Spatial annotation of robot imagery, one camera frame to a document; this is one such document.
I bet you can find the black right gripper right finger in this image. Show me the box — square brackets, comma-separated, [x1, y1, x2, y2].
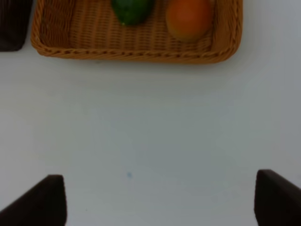
[254, 169, 301, 226]

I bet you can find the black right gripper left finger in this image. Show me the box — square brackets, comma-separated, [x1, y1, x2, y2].
[0, 175, 67, 226]

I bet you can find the red yellow peach fruit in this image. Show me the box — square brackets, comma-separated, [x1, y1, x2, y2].
[165, 0, 213, 42]

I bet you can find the green lime fruit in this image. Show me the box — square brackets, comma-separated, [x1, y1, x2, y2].
[111, 0, 155, 26]

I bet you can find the light orange wicker basket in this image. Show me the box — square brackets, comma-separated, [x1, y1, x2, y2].
[31, 0, 243, 64]

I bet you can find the dark brown wicker basket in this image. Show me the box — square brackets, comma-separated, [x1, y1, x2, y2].
[0, 0, 33, 52]

